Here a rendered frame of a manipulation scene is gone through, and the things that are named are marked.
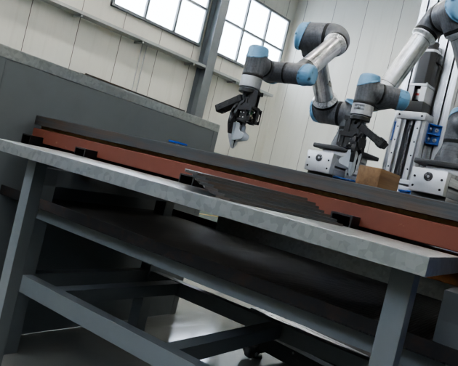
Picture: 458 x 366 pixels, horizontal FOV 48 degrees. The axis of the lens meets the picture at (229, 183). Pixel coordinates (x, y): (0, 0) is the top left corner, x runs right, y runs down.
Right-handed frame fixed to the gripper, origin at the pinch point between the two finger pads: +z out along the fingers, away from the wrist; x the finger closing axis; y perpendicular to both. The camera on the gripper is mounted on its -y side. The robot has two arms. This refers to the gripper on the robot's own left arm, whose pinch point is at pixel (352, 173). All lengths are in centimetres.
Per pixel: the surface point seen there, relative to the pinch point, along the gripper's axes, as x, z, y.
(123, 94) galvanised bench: 21, -12, 99
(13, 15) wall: -360, -184, 856
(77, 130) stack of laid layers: 62, 8, 72
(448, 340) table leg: 61, 33, -52
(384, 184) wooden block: 50, 4, -28
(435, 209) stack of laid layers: 62, 8, -44
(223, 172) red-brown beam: 62, 10, 10
